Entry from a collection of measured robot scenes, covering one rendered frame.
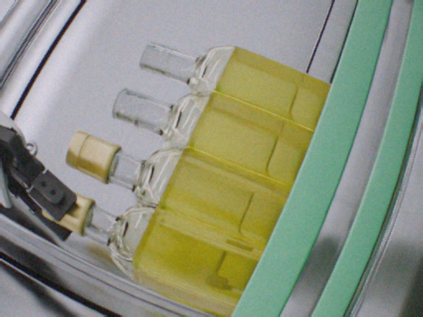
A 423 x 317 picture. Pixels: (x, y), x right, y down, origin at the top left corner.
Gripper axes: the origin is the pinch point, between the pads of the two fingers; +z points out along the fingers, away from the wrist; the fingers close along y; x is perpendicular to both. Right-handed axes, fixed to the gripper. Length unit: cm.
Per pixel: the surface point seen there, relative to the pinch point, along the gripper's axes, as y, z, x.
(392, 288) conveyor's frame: 15.6, 29.3, 5.4
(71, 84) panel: -12.9, -13.2, 15.8
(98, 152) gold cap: 1.5, 0.4, 6.3
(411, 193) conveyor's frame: 15.5, 25.7, 12.9
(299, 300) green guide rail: 13.5, 23.2, 1.4
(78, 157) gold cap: 1.0, -1.0, 4.9
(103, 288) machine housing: -14.9, 4.2, 0.6
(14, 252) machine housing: -14.9, -6.1, -3.6
